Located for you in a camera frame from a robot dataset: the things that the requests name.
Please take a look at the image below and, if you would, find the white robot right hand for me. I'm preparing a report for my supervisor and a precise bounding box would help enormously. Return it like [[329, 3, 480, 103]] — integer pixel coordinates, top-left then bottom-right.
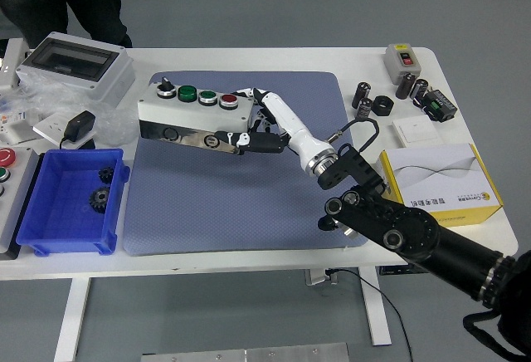
[[214, 86, 334, 171]]

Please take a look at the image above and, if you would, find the grey four-button control box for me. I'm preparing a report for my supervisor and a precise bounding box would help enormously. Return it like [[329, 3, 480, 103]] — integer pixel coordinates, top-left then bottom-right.
[[137, 74, 256, 156]]

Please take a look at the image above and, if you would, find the black cylindrical capacitor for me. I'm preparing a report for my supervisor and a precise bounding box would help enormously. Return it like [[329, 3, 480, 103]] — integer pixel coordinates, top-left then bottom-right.
[[410, 78, 430, 105], [356, 96, 374, 121], [395, 71, 418, 100], [352, 81, 373, 110]]

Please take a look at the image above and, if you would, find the black hexagonal nut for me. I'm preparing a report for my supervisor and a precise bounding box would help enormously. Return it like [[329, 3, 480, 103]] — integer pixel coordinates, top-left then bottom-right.
[[372, 95, 394, 117]]

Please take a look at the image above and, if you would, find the blue-grey table mat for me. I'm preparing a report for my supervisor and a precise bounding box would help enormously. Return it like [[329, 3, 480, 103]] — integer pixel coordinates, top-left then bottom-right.
[[123, 71, 370, 257]]

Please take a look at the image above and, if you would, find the white device with foil label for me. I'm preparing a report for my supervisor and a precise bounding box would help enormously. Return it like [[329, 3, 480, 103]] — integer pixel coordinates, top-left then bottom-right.
[[0, 37, 31, 90]]

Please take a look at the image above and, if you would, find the black module with green terminal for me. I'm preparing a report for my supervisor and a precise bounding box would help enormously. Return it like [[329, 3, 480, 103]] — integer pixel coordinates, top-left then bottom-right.
[[421, 90, 458, 123]]

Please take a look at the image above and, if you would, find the clear plastic bag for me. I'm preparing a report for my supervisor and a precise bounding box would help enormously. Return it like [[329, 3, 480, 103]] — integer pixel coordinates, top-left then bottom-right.
[[0, 73, 142, 147]]

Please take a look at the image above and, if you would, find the yellow and white cardboard box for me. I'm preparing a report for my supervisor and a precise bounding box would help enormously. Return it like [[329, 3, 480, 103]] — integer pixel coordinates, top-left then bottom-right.
[[378, 142, 504, 227]]

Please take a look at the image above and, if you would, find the black power adapter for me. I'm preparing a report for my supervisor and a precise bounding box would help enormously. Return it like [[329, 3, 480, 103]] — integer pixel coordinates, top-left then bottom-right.
[[59, 110, 97, 150]]

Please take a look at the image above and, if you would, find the black table height controller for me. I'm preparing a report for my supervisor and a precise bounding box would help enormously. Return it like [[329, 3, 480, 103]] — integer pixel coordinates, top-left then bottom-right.
[[376, 264, 416, 276]]

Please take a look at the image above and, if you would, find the white packaging box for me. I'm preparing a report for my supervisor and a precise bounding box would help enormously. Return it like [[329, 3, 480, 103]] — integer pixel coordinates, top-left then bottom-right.
[[0, 109, 38, 145]]

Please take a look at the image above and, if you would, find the white table leg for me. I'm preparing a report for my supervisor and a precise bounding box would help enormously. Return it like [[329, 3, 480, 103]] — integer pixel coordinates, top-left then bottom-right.
[[53, 277, 91, 362], [358, 268, 392, 347]]

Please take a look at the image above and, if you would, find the large black gear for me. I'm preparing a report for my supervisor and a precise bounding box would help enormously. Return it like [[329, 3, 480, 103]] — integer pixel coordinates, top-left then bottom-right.
[[88, 185, 112, 214]]

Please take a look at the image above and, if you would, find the grey metal plate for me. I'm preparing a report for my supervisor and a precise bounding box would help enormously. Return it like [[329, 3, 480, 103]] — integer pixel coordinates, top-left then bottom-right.
[[140, 341, 350, 362]]

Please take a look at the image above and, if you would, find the blue plastic bin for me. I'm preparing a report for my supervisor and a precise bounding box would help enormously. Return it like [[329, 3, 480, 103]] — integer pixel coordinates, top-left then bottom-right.
[[15, 148, 130, 257]]

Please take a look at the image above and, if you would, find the grey emergency-stop control box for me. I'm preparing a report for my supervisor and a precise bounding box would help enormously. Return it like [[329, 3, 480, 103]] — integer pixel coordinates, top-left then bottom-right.
[[0, 147, 41, 260]]

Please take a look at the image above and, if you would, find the grey enclosure with clear lid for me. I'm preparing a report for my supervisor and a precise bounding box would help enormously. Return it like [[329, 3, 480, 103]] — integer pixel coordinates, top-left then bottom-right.
[[16, 32, 137, 104]]

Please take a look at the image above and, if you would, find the grey two-button switch box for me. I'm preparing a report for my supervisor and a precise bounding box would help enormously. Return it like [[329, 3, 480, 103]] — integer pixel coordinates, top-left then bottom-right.
[[382, 42, 417, 86]]

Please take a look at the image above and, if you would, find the white wall switch plate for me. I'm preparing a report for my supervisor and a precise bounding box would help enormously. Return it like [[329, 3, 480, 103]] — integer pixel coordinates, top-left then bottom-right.
[[391, 115, 444, 149]]

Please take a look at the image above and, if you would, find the grey under-table bracket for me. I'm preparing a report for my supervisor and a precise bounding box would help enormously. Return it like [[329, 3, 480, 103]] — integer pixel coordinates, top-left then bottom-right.
[[304, 268, 339, 287]]

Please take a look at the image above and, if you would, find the white wall socket plate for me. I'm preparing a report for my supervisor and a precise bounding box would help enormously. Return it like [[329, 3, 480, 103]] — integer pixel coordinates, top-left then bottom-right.
[[32, 111, 96, 150]]

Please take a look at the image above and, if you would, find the black power cable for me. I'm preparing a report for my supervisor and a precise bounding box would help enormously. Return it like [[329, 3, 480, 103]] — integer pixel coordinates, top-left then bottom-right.
[[327, 268, 415, 362]]

